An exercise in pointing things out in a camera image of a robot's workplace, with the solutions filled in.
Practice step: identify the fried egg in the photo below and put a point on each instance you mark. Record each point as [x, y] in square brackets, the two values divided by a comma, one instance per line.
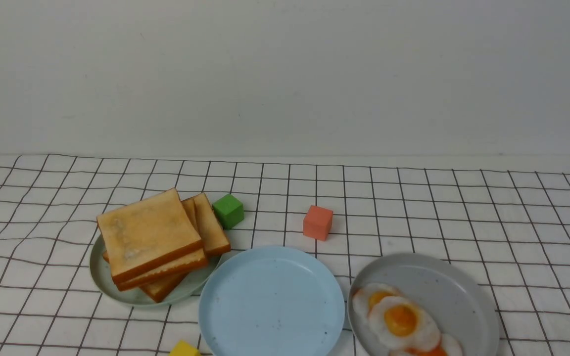
[368, 296]
[447, 346]
[401, 325]

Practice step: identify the yellow cube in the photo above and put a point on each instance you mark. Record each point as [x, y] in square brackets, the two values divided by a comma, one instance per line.
[184, 349]

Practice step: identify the light blue plate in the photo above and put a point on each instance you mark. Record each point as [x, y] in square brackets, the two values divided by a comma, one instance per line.
[271, 301]

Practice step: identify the green cube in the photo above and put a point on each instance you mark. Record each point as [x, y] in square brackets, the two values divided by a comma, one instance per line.
[229, 210]

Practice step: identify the pale green plate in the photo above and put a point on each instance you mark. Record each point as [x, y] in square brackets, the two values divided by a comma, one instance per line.
[137, 298]

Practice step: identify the grey speckled plate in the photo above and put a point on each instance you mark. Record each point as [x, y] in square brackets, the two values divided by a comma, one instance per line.
[458, 305]

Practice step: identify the fried egg left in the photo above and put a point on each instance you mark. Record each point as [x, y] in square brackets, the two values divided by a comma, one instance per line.
[368, 296]

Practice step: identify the fried egg top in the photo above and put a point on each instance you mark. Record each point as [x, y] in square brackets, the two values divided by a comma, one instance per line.
[401, 325]

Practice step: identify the red cube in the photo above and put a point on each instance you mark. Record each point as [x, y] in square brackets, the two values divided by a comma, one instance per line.
[317, 223]

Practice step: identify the white checkered tablecloth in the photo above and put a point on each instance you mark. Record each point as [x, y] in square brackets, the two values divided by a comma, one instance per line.
[509, 230]

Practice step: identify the fried egg lower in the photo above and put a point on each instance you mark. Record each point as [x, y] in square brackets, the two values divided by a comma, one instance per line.
[447, 346]

